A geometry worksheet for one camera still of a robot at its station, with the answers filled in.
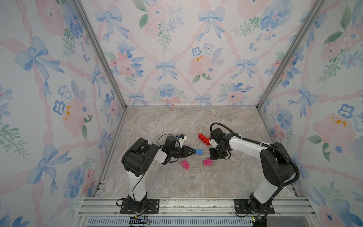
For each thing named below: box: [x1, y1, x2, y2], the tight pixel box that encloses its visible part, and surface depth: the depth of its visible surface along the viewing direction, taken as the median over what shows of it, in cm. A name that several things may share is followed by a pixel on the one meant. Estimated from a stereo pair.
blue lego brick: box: [194, 149, 204, 156], surface depth 92 cm
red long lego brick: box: [198, 133, 211, 146], surface depth 100 cm
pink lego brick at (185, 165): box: [181, 159, 191, 171], surface depth 88 cm
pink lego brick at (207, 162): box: [202, 158, 213, 167], surface depth 88 cm
